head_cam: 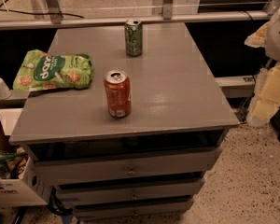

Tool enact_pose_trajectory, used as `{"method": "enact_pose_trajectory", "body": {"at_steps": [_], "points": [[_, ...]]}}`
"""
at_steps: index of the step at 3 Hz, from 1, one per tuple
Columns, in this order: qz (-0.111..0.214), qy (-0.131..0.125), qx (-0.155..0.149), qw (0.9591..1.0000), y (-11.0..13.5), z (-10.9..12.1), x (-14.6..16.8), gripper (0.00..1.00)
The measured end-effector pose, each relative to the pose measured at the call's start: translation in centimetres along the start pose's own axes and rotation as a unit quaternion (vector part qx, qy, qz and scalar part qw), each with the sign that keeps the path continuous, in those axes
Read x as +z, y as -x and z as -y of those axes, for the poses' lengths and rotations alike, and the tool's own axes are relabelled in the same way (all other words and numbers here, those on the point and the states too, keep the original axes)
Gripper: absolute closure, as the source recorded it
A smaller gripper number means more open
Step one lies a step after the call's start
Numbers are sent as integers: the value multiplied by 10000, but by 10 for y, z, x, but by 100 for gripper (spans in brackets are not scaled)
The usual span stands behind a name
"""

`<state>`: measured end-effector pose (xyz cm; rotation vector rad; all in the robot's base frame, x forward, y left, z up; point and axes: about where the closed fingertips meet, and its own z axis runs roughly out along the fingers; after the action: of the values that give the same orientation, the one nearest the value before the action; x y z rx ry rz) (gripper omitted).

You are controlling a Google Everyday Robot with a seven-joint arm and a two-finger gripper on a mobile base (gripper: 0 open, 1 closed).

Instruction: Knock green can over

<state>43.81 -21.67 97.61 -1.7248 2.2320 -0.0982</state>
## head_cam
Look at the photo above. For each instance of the green snack bag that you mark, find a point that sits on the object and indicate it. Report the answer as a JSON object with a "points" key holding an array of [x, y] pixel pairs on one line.
{"points": [[40, 71]]}

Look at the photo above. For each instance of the red soda can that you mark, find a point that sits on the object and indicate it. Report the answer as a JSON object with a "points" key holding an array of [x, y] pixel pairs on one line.
{"points": [[118, 93]]}

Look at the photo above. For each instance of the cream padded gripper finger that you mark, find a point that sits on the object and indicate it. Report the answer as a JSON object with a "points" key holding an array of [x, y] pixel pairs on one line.
{"points": [[266, 100]]}

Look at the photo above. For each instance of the white cardboard box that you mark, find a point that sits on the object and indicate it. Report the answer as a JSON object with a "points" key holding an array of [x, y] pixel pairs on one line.
{"points": [[23, 188]]}

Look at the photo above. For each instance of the green soda can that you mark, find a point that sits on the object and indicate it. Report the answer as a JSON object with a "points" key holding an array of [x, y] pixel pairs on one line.
{"points": [[133, 31]]}

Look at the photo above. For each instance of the grey drawer cabinet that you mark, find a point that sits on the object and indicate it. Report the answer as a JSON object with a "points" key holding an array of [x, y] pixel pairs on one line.
{"points": [[151, 161]]}

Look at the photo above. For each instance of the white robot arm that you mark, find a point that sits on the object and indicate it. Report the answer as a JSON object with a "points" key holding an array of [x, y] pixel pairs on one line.
{"points": [[267, 37]]}

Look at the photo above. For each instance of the metal frame rail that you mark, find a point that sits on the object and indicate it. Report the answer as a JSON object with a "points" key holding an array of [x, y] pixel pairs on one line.
{"points": [[254, 15]]}

